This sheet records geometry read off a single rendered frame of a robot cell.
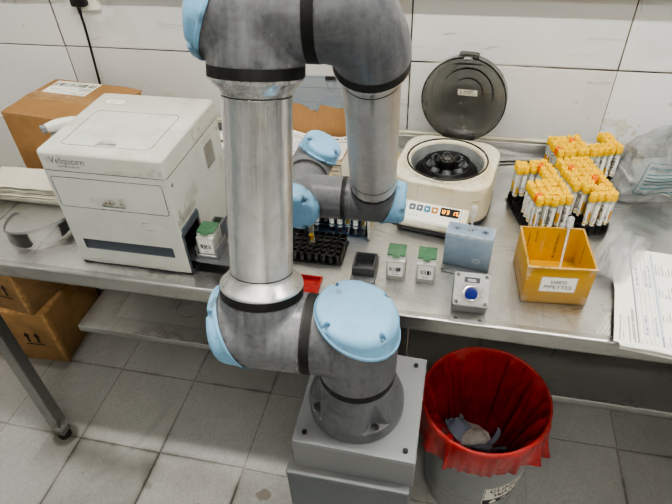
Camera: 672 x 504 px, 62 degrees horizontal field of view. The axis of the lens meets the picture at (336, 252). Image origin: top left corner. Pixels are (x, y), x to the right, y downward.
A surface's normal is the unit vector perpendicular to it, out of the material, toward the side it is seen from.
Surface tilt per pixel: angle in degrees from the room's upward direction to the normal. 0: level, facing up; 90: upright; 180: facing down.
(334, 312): 9
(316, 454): 90
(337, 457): 90
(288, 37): 99
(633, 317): 0
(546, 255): 90
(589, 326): 0
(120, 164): 89
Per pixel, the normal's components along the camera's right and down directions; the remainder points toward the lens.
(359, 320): 0.11, -0.71
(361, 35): 0.29, 0.65
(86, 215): -0.21, 0.64
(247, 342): -0.21, 0.38
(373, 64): 0.22, 0.85
